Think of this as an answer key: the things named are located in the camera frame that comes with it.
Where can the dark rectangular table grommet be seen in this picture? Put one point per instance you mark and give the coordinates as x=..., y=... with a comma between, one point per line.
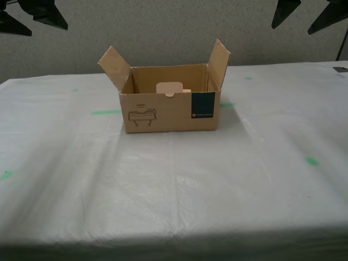
x=341, y=69

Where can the brown cardboard box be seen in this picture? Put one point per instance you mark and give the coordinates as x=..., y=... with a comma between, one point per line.
x=168, y=114

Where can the white plastic table cover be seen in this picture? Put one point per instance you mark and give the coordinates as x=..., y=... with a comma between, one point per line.
x=174, y=176

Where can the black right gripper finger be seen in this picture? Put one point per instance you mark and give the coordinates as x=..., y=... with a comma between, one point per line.
x=282, y=12
x=329, y=17

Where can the grey speckled partition panel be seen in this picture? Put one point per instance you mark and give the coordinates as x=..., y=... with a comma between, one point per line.
x=168, y=35

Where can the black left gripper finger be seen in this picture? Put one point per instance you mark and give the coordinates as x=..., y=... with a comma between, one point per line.
x=49, y=13
x=12, y=24

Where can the dark grey partition panel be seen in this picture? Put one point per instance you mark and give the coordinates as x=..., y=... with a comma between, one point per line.
x=343, y=40

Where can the light green tape strip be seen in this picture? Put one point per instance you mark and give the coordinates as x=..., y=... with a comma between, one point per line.
x=106, y=112

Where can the light wooden block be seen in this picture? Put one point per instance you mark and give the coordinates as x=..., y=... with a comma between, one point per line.
x=186, y=90

